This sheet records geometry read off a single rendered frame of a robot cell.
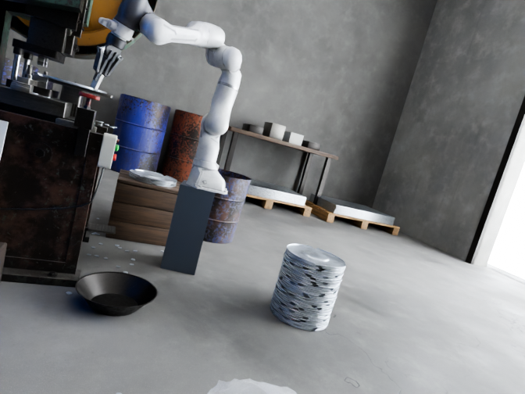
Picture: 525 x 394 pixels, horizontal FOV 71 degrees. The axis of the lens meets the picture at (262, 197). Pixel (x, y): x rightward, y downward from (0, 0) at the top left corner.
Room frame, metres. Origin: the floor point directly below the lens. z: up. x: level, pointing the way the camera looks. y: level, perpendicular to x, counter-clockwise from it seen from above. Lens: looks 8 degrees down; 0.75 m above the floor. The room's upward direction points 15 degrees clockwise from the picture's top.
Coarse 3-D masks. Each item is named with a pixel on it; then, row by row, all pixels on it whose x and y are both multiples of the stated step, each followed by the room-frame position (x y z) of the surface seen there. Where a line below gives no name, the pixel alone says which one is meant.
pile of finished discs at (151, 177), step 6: (132, 174) 2.18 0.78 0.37; (138, 174) 2.20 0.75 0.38; (144, 174) 2.25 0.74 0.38; (150, 174) 2.28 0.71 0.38; (156, 174) 2.35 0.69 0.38; (162, 174) 2.43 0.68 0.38; (138, 180) 2.15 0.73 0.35; (144, 180) 2.15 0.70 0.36; (150, 180) 2.15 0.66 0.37; (156, 180) 2.16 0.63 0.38; (162, 180) 2.24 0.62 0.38; (168, 180) 2.29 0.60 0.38; (174, 180) 2.36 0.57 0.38; (162, 186) 2.19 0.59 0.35; (168, 186) 2.21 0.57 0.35; (174, 186) 2.28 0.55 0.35
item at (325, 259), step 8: (296, 248) 1.76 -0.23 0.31; (304, 248) 1.81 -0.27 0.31; (312, 248) 1.85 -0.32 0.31; (296, 256) 1.61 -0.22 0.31; (304, 256) 1.65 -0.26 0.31; (312, 256) 1.67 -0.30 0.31; (320, 256) 1.70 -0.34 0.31; (328, 256) 1.77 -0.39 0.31; (336, 256) 1.80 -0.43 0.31; (320, 264) 1.59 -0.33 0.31; (328, 264) 1.63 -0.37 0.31; (336, 264) 1.66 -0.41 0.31; (344, 264) 1.70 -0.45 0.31
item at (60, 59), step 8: (16, 40) 1.46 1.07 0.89; (16, 48) 1.46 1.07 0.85; (24, 48) 1.47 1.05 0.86; (32, 48) 1.48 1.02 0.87; (40, 48) 1.49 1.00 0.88; (48, 48) 1.50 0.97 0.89; (24, 56) 1.62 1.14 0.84; (32, 56) 1.63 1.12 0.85; (48, 56) 1.51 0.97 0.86; (56, 56) 1.52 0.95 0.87; (64, 56) 1.67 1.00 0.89
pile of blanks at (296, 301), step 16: (288, 256) 1.65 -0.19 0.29; (288, 272) 1.63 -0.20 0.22; (304, 272) 1.58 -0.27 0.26; (320, 272) 1.57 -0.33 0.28; (336, 272) 1.63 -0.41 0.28; (288, 288) 1.61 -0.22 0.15; (304, 288) 1.58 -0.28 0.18; (320, 288) 1.57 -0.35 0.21; (336, 288) 1.62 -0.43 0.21; (272, 304) 1.68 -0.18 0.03; (288, 304) 1.59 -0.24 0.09; (304, 304) 1.57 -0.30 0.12; (320, 304) 1.58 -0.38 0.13; (288, 320) 1.58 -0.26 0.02; (304, 320) 1.57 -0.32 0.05; (320, 320) 1.60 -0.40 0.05
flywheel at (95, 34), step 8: (96, 0) 1.97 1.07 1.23; (104, 0) 1.98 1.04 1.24; (112, 0) 2.00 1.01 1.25; (120, 0) 2.01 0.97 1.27; (96, 8) 1.97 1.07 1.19; (104, 8) 1.98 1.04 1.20; (112, 8) 2.00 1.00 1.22; (16, 16) 1.81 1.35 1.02; (96, 16) 1.97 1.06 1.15; (104, 16) 1.99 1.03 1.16; (112, 16) 2.00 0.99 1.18; (88, 24) 1.96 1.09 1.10; (96, 24) 1.97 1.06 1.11; (88, 32) 1.94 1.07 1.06; (96, 32) 1.95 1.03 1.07; (104, 32) 1.96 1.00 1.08; (80, 40) 1.92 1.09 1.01; (88, 40) 1.94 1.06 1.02; (96, 40) 1.95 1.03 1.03; (104, 40) 1.96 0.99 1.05
